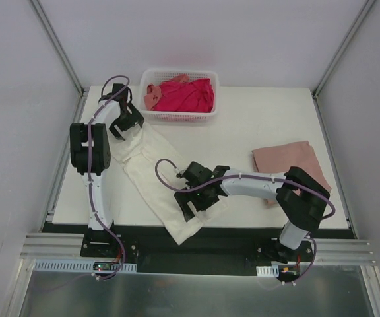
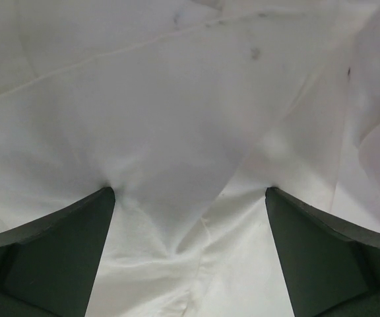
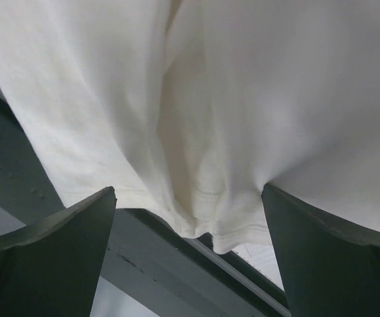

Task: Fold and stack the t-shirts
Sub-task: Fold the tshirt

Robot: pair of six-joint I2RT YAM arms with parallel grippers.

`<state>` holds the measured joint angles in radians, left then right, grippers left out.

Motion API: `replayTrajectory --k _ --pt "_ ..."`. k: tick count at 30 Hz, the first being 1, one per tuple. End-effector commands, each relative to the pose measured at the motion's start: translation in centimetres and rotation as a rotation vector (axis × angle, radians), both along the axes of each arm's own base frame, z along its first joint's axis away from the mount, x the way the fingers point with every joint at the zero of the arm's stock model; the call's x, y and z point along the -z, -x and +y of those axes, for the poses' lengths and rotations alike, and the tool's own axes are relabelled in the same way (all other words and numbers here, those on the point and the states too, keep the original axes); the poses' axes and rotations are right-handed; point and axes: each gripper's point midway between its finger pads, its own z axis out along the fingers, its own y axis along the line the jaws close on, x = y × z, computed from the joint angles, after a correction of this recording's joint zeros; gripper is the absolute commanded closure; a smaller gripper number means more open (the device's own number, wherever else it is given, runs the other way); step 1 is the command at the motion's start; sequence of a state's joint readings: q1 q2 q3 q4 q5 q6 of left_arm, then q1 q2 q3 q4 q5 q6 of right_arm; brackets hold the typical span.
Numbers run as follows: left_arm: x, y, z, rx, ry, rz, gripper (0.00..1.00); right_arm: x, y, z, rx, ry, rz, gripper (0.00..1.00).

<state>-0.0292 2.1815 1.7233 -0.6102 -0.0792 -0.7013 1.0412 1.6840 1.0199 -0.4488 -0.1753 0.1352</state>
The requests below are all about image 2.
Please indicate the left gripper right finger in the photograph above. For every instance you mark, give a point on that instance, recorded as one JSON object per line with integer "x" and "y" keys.
{"x": 331, "y": 267}

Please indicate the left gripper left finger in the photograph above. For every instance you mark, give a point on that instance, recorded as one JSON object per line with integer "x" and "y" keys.
{"x": 48, "y": 266}

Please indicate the cream white t shirt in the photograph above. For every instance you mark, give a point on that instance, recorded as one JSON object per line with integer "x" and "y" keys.
{"x": 189, "y": 110}

